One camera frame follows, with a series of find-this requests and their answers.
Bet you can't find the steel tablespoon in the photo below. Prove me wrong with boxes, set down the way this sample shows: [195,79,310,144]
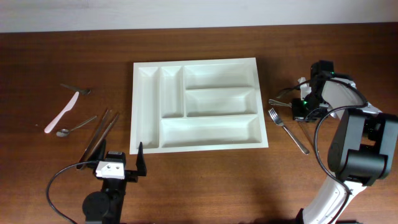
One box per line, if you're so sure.
[268,99,292,108]

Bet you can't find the pink plastic knife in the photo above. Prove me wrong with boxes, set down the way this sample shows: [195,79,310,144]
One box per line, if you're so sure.
[44,91,80,134]

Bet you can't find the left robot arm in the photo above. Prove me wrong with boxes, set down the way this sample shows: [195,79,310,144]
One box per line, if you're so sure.
[82,140,147,223]

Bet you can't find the small steel teaspoon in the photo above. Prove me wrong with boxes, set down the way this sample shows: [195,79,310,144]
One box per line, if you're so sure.
[56,116,97,138]

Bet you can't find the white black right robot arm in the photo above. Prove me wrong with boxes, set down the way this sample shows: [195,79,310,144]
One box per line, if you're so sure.
[292,60,397,223]

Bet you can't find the steel fork on table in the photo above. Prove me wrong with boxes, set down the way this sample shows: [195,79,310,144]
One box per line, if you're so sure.
[268,108,310,155]

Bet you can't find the white cutlery tray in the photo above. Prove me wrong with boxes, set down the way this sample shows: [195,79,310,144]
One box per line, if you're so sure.
[129,58,269,154]

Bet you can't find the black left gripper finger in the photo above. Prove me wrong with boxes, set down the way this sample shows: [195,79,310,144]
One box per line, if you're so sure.
[136,142,147,177]
[93,139,106,162]

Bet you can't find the steel fork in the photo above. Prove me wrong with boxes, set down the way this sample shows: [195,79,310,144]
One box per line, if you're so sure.
[298,122,314,149]
[268,108,310,155]

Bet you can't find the dark small teaspoon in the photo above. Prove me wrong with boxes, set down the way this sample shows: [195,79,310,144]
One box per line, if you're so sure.
[60,83,91,95]

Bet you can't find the steel tongs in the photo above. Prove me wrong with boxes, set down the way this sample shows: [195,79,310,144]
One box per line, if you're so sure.
[78,109,119,163]

